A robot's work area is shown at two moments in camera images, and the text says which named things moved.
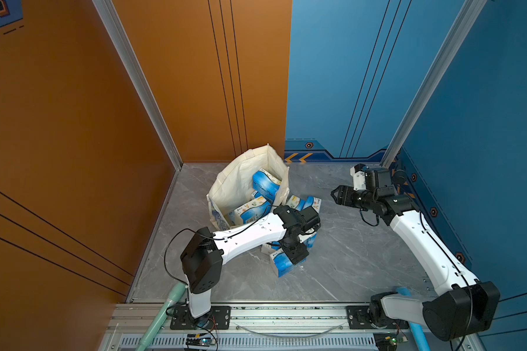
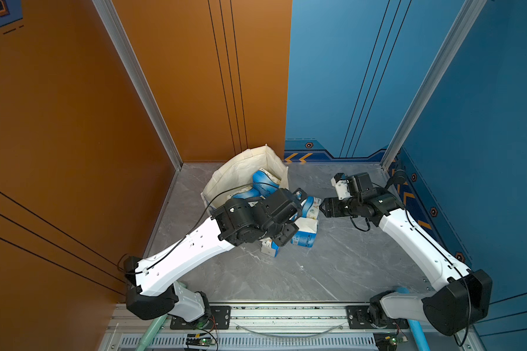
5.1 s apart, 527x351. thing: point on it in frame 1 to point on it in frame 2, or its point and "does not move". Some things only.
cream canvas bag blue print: (234, 183) does not move
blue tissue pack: (282, 265) to (247, 194)
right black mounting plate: (359, 319) does not move
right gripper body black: (357, 199) to (348, 207)
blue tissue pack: (266, 183) does not move
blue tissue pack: (313, 202) does not move
